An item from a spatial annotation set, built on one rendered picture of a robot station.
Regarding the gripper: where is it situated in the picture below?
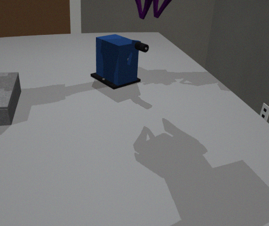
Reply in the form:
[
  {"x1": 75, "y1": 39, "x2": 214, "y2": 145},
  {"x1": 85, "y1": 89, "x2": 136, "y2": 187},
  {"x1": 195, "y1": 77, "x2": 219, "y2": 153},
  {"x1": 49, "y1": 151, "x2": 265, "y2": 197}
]
[{"x1": 135, "y1": 0, "x2": 172, "y2": 19}]

